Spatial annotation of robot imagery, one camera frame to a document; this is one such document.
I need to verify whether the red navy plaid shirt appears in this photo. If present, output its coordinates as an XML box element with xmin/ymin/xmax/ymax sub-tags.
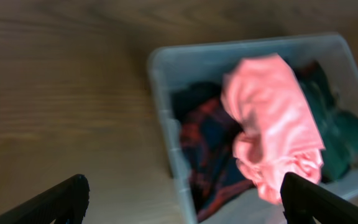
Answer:
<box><xmin>180</xmin><ymin>97</ymin><xmax>254</xmax><ymax>222</ymax></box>

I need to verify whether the clear plastic storage bin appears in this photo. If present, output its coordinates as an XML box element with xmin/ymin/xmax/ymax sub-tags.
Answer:
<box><xmin>148</xmin><ymin>33</ymin><xmax>358</xmax><ymax>223</ymax></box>

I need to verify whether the dark green garment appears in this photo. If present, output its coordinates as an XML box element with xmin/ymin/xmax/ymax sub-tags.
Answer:
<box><xmin>295</xmin><ymin>62</ymin><xmax>358</xmax><ymax>183</ymax></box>

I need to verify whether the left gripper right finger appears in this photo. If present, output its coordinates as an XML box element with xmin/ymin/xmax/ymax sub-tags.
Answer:
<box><xmin>280</xmin><ymin>172</ymin><xmax>358</xmax><ymax>224</ymax></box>

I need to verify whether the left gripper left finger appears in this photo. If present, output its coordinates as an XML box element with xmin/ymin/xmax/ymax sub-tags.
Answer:
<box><xmin>0</xmin><ymin>174</ymin><xmax>90</xmax><ymax>224</ymax></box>

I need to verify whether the salmon pink garment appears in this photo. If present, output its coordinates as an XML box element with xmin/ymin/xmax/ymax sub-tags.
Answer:
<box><xmin>221</xmin><ymin>54</ymin><xmax>324</xmax><ymax>204</ymax></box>

